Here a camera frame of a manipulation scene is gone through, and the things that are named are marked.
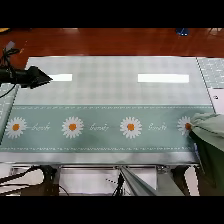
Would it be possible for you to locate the green garment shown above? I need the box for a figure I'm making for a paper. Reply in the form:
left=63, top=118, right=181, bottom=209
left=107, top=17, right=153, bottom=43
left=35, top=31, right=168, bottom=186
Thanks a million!
left=187, top=112, right=224, bottom=194

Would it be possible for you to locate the silver frame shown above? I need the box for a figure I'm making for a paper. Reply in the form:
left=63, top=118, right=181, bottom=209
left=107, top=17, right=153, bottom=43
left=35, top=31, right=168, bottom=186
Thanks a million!
left=0, top=161, right=201, bottom=197

